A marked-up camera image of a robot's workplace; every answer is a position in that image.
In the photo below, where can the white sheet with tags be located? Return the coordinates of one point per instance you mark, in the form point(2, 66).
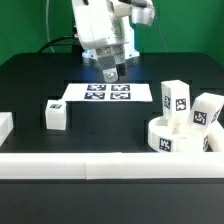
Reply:
point(126, 92)

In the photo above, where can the white round stool seat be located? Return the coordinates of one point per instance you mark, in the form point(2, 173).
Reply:
point(163, 138)

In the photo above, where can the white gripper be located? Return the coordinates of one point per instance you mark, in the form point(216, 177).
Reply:
point(102, 27)

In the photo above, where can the white left fence bar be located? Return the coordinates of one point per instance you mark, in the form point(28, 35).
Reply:
point(6, 125)

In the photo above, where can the white front fence bar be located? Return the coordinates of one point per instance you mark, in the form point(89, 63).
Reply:
point(89, 166)

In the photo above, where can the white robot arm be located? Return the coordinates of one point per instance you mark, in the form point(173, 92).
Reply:
point(142, 12)

